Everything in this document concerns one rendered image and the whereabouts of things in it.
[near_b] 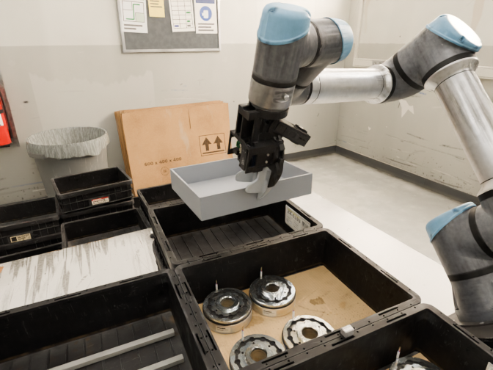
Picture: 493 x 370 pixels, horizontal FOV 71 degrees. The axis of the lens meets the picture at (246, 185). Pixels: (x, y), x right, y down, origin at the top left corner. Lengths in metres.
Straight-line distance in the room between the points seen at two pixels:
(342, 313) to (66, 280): 0.81
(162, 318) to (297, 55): 0.58
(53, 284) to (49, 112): 2.25
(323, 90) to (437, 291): 0.70
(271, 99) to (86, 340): 0.58
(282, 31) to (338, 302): 0.58
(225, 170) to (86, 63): 2.49
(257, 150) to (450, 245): 0.49
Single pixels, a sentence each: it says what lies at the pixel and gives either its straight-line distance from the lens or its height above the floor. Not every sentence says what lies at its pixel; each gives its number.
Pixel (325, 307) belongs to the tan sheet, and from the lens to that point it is 0.83.
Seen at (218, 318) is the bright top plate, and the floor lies 0.86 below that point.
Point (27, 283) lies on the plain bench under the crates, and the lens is 1.26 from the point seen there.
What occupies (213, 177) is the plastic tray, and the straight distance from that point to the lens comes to 0.89.
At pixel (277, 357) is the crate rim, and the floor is 0.93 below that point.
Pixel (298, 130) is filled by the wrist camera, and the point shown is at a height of 1.21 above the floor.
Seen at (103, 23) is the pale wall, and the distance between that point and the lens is 3.29.
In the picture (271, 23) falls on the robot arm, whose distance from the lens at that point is 0.55.
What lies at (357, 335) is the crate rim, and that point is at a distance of 0.64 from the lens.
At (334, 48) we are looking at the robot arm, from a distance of 0.64.
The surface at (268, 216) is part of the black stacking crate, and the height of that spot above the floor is 0.83.
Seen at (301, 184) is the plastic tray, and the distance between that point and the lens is 0.78.
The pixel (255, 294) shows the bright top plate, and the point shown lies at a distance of 0.79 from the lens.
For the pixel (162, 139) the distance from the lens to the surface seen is 3.28.
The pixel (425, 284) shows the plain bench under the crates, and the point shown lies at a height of 0.70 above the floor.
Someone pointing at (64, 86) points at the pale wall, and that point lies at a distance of 3.28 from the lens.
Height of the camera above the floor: 1.38
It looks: 23 degrees down
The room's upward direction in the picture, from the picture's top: straight up
